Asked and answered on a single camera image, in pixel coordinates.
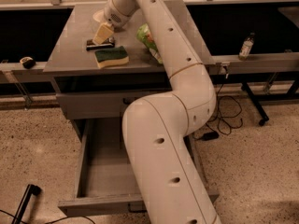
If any small clear bottle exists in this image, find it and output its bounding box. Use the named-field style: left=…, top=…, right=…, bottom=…
left=238, top=33, right=255, bottom=61

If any black caster leg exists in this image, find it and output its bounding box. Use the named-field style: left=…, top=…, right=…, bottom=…
left=241, top=82, right=269, bottom=126

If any grey upper drawer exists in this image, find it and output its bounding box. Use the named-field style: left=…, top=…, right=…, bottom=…
left=56, top=90, right=159, bottom=119

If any grey side rail bench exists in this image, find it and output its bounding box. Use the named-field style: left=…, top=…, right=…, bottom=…
left=0, top=52, right=299, bottom=84

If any grey drawer cabinet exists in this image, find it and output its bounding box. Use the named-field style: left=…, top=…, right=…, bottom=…
left=42, top=0, right=217, bottom=142

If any black power adapter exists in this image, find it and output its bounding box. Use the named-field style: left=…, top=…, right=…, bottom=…
left=203, top=131, right=219, bottom=141

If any black power cable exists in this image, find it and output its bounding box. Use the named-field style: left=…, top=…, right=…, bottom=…
left=193, top=73, right=244, bottom=142

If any green chip bag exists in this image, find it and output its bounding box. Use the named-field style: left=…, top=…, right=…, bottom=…
left=136, top=23, right=163, bottom=64

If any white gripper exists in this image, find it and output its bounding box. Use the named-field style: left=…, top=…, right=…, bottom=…
left=93, top=4, right=131, bottom=45

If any green yellow sponge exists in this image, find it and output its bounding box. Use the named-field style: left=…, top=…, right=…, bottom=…
left=94, top=46, right=129, bottom=69

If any white bowl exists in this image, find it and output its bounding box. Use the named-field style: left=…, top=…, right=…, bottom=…
left=93, top=10, right=105, bottom=23

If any grey open middle drawer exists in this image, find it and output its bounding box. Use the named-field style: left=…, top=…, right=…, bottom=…
left=59, top=118, right=217, bottom=224

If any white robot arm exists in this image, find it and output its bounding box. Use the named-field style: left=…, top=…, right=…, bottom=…
left=95, top=0, right=221, bottom=224

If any black stand leg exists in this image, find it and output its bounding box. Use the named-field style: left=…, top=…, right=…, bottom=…
left=11, top=184, right=41, bottom=224

